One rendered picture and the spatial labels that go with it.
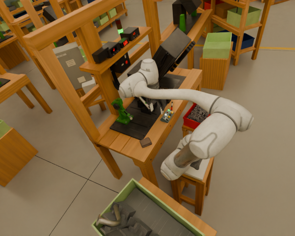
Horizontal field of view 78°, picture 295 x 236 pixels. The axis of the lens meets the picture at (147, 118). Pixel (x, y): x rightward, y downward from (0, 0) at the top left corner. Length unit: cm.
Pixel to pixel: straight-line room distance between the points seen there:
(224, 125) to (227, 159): 189
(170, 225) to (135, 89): 95
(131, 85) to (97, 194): 189
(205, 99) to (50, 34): 109
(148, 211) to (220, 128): 92
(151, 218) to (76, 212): 142
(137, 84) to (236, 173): 192
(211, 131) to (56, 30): 121
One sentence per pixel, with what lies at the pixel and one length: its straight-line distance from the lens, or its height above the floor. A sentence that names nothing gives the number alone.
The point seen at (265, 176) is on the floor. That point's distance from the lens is 270.
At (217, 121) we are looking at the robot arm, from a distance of 82.
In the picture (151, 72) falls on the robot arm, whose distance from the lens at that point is 114.
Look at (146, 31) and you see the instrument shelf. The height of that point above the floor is 154.
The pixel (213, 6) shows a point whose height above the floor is 90.
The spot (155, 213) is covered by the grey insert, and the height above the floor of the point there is 85.
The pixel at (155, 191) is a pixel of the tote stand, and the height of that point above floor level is 79.
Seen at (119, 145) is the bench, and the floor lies 88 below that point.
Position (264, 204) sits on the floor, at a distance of 254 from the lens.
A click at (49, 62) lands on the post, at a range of 148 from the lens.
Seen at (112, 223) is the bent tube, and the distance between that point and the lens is 125.
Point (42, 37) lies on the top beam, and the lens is 146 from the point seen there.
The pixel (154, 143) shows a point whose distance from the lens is 171.
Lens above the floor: 226
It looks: 45 degrees down
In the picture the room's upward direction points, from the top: 14 degrees counter-clockwise
